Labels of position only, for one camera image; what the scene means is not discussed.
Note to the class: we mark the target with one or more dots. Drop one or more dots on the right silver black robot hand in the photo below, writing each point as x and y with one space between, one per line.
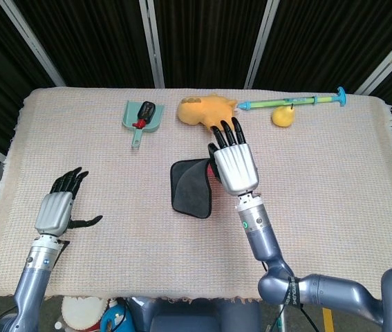
237 166

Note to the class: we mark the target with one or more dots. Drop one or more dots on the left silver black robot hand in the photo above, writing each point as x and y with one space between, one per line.
52 214

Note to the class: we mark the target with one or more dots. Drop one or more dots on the dark grey cloth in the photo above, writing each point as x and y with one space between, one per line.
188 190

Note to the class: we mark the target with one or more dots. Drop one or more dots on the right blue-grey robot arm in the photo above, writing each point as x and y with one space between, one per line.
261 238

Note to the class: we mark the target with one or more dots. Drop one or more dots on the beige woven tablecloth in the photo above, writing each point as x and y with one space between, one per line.
112 207

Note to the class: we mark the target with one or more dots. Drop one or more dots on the orange plush toy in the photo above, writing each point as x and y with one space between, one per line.
199 112

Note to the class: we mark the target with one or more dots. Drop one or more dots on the yellow pear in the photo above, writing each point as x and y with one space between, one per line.
282 117

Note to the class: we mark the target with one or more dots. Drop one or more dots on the green blue toy water pump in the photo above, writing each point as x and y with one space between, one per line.
268 103

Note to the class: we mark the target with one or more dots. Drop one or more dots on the white round fluffy object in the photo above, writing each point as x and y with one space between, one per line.
81 313

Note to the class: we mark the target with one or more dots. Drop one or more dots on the black and red small device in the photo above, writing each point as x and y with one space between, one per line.
146 110

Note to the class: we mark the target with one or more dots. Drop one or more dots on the small white round cap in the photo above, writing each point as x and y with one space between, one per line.
58 325

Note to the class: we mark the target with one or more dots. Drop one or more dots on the teal plastic dustpan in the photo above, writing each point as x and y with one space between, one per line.
130 114

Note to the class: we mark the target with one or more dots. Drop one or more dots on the blue plastic container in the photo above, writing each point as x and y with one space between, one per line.
112 318

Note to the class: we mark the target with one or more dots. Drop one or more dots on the blue-grey robot torso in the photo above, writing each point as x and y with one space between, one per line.
195 318

